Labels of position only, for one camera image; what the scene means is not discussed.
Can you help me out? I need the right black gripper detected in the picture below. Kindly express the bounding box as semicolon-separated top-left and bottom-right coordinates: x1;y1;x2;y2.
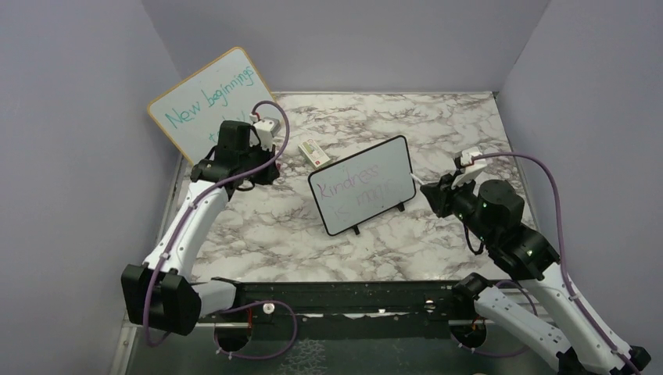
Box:
421;169;495;244

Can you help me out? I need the black-framed whiteboard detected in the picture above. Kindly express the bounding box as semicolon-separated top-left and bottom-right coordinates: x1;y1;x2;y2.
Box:
307;135;417;236

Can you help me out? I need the magenta capped whiteboard marker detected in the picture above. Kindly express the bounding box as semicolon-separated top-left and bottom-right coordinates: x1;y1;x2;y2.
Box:
411;173;425;185

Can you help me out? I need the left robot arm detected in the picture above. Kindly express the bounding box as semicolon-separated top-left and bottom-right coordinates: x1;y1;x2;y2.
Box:
120;117;281;335

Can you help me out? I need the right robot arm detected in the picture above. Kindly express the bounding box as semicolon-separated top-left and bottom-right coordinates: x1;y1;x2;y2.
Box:
420;174;651;374

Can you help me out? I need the wood-framed whiteboard with writing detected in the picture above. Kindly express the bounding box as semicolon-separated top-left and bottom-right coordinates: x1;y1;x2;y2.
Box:
147;47;275;164

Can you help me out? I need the small green white box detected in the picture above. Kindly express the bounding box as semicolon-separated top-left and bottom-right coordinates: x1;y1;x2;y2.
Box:
298;139;332;170

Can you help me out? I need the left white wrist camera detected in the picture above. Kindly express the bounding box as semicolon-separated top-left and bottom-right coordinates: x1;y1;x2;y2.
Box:
249;117;281;151

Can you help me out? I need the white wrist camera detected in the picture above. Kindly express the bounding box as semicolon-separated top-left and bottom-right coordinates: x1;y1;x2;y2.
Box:
451;146;488;189
249;117;281;151

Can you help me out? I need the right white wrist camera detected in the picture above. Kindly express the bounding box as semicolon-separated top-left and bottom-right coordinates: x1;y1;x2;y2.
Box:
451;146;488;189

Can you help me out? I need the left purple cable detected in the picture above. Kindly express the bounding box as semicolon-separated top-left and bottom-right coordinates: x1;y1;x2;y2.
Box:
142;100;299;362

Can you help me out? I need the purple cable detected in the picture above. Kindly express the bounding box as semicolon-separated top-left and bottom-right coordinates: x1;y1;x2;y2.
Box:
142;100;299;362
449;151;643;375

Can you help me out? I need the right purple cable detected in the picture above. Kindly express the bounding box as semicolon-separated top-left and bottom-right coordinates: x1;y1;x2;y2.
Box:
449;151;643;375

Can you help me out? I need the black metal base rail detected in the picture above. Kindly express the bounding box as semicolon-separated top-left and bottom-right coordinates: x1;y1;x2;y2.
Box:
142;279;561;343

